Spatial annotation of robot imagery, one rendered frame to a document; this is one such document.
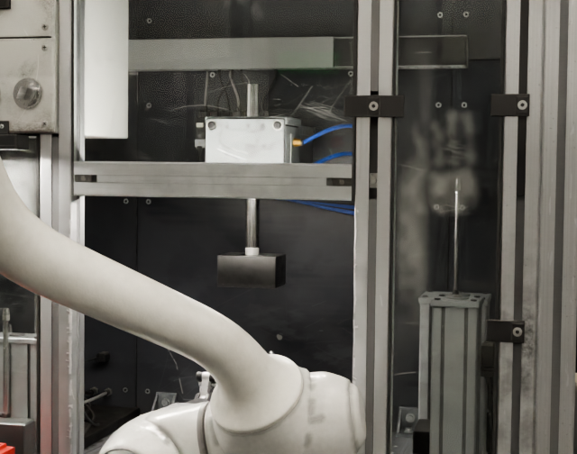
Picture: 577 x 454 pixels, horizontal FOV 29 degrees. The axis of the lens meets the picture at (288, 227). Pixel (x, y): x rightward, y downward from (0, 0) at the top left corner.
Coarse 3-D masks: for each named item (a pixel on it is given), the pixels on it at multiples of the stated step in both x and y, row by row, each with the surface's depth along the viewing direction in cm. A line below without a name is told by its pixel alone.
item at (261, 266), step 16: (256, 208) 161; (256, 224) 161; (256, 240) 161; (224, 256) 160; (240, 256) 160; (256, 256) 159; (272, 256) 160; (224, 272) 160; (240, 272) 160; (256, 272) 159; (272, 272) 159
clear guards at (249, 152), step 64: (128, 0) 143; (192, 0) 141; (256, 0) 139; (320, 0) 137; (448, 0) 133; (128, 64) 143; (192, 64) 141; (256, 64) 139; (320, 64) 137; (448, 64) 134; (128, 128) 143; (192, 128) 141; (256, 128) 140; (320, 128) 138; (448, 128) 134; (128, 192) 144; (192, 192) 142; (256, 192) 140; (320, 192) 138; (448, 192) 134; (448, 256) 135; (0, 320) 149; (448, 320) 135; (0, 384) 149; (448, 384) 136; (448, 448) 136
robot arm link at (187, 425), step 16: (144, 416) 124; (160, 416) 121; (176, 416) 121; (192, 416) 120; (128, 432) 119; (144, 432) 118; (160, 432) 119; (176, 432) 119; (192, 432) 119; (112, 448) 117; (128, 448) 116; (144, 448) 116; (160, 448) 117; (176, 448) 119; (192, 448) 118
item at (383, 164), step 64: (64, 0) 145; (384, 0) 135; (64, 64) 145; (384, 64) 136; (64, 128) 145; (384, 128) 136; (64, 192) 146; (384, 192) 136; (384, 256) 137; (64, 320) 147; (384, 320) 137; (64, 384) 147; (384, 384) 137; (64, 448) 148; (384, 448) 138
